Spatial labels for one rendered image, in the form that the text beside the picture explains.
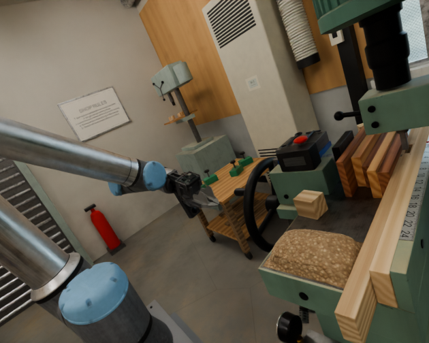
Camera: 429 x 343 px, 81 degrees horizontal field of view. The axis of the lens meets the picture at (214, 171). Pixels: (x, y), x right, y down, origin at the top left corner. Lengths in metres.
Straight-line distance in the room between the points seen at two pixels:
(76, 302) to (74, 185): 2.56
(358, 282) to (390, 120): 0.30
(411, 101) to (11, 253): 0.89
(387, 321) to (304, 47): 1.77
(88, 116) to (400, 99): 3.02
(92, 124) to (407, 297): 3.13
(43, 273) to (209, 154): 2.11
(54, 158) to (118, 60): 2.89
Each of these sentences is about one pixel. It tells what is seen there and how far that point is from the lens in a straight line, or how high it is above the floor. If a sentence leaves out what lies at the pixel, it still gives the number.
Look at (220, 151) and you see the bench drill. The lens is 2.76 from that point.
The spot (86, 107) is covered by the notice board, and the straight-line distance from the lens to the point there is 3.26.
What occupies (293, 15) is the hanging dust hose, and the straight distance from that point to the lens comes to 1.99.
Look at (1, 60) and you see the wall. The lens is 3.35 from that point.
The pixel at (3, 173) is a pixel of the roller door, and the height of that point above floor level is 1.28.
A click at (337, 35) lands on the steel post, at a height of 1.19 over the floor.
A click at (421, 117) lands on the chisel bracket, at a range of 0.54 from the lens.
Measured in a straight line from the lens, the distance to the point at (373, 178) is 0.53.
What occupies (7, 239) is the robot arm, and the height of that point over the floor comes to 1.07.
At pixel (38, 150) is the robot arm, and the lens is 0.68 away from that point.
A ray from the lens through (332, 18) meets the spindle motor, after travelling 0.49.
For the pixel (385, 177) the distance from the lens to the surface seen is 0.52.
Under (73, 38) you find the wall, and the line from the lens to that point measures 3.49.
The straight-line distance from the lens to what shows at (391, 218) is 0.41.
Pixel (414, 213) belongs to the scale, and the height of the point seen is 0.96.
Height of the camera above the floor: 1.19
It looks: 16 degrees down
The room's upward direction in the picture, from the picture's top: 24 degrees counter-clockwise
